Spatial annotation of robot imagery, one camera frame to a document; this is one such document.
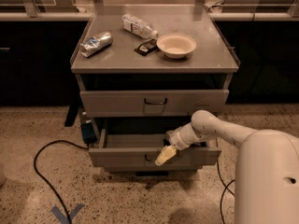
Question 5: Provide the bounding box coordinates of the blue power adapter box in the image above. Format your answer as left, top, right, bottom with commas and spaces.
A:
80, 122, 97, 144

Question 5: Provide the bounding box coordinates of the blue tape cross marker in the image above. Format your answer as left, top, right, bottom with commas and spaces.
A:
50, 203, 86, 224

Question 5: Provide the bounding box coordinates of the grey metal drawer cabinet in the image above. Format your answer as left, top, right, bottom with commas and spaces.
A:
69, 4, 241, 176

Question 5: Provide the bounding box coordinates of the black snack packet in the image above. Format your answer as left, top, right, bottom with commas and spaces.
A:
135, 39, 157, 56

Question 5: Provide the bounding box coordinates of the black cable right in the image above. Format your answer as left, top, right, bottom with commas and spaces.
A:
216, 159, 236, 224

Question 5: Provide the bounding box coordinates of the crushed silver can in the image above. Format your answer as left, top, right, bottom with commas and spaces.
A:
79, 32, 113, 58

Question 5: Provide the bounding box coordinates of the grey drawer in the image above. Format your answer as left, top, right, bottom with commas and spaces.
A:
80, 90, 229, 118
89, 129, 221, 172

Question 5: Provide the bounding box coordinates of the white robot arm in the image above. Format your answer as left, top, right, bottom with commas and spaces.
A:
155, 110, 299, 224

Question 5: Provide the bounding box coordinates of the white paper bowl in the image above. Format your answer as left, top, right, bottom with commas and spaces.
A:
157, 34, 197, 59

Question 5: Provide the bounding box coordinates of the black cable left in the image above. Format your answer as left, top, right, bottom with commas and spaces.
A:
33, 139, 94, 224

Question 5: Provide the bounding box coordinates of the black cable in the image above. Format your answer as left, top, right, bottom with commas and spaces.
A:
216, 159, 236, 224
33, 139, 94, 224

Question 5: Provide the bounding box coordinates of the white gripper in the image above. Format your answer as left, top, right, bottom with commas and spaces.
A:
155, 124, 196, 166

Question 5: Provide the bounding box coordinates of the grey top drawer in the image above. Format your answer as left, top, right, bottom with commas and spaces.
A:
80, 90, 229, 118

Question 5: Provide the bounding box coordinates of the clear plastic water bottle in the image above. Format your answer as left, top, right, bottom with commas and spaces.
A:
121, 14, 158, 39

